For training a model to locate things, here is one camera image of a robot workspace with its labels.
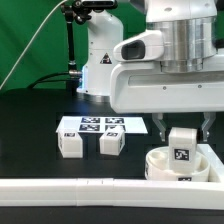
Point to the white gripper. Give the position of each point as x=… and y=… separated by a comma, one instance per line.
x=143, y=88

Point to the white round stool seat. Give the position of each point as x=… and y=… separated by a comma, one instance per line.
x=157, y=167

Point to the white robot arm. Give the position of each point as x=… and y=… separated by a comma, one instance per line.
x=175, y=65

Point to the white marker sheet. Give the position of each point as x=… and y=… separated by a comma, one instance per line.
x=95, y=124

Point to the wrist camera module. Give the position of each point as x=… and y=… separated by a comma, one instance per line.
x=147, y=46

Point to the white L-shaped obstacle frame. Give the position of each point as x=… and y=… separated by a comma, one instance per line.
x=156, y=190

